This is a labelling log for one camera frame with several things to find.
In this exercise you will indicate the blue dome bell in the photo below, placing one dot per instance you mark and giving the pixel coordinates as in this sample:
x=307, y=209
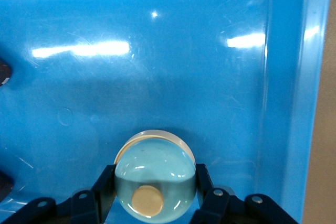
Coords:
x=155, y=161

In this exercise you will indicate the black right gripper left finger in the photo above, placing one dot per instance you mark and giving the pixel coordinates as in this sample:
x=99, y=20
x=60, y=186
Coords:
x=86, y=208

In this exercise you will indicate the large brown electrolytic capacitor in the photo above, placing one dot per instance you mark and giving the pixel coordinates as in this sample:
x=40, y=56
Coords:
x=4, y=70

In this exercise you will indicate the blue plastic tray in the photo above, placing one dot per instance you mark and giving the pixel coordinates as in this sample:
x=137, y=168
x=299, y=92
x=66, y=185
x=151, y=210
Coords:
x=157, y=77

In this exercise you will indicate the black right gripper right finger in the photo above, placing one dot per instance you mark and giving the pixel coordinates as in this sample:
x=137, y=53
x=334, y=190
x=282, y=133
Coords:
x=220, y=208

